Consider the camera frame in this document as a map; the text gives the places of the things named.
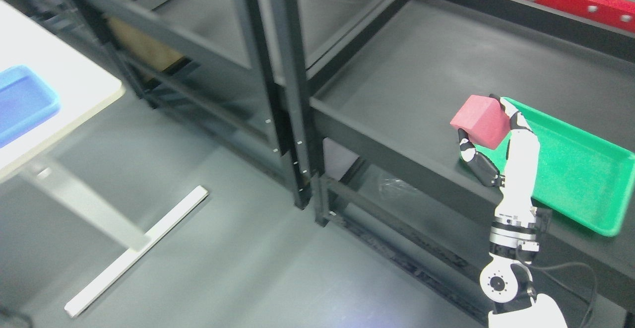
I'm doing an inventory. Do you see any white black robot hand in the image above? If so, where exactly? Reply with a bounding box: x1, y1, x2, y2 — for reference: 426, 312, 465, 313
457, 95, 540, 207

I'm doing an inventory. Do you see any pink foam block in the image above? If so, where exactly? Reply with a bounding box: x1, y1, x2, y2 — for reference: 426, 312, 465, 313
449, 95, 510, 150

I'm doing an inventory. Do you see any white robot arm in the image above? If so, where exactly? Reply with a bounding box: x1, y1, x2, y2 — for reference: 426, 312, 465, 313
479, 206, 568, 328

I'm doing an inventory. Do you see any green plastic tray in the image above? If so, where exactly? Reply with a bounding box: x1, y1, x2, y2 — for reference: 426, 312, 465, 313
476, 97, 634, 237

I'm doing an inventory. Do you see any black metal shelf right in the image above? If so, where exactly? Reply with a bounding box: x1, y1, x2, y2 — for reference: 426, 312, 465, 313
278, 0, 635, 326

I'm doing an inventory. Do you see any black metal shelf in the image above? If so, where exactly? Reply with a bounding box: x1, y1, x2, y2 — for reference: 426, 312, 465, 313
278, 0, 635, 326
67, 0, 311, 209

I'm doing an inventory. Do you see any black metal shelf left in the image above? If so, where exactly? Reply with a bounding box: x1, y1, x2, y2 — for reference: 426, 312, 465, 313
67, 0, 311, 209

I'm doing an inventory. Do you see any blue plastic tray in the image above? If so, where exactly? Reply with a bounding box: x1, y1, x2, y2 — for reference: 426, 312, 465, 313
0, 65, 61, 147

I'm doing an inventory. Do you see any crumpled clear plastic bag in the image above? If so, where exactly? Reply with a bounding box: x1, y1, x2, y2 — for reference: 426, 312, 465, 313
378, 177, 424, 204

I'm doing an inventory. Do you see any white desk with legs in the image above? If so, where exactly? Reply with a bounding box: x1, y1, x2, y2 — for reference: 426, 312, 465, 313
0, 0, 209, 319

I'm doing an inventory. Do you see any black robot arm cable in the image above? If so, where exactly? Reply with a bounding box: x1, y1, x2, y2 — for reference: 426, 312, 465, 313
516, 261, 598, 328

